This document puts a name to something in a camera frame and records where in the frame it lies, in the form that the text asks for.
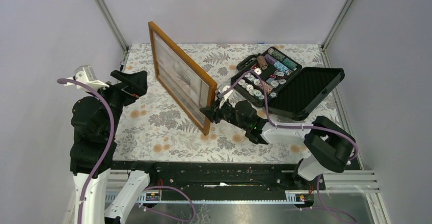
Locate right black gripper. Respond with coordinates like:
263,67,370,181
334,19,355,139
199,97,249,131

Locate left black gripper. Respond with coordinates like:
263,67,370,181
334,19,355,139
88,69,148,136

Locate printed photo of plant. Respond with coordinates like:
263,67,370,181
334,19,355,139
155,43,208,124

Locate wooden picture frame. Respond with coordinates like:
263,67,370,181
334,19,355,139
148,21,218,135

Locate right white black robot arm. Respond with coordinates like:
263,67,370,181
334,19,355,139
199,101,357,189

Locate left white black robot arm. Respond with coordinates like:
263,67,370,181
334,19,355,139
65,65,158,223

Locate floral patterned table mat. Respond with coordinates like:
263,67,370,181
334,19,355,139
114,43,341,163

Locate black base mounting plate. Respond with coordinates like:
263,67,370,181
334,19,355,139
107,160,330,203

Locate black poker chip case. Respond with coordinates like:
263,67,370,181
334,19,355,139
230,46,345,121

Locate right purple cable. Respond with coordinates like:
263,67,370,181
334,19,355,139
218,70,359,224

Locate aluminium rail frame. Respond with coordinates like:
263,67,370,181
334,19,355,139
105,170,388,223

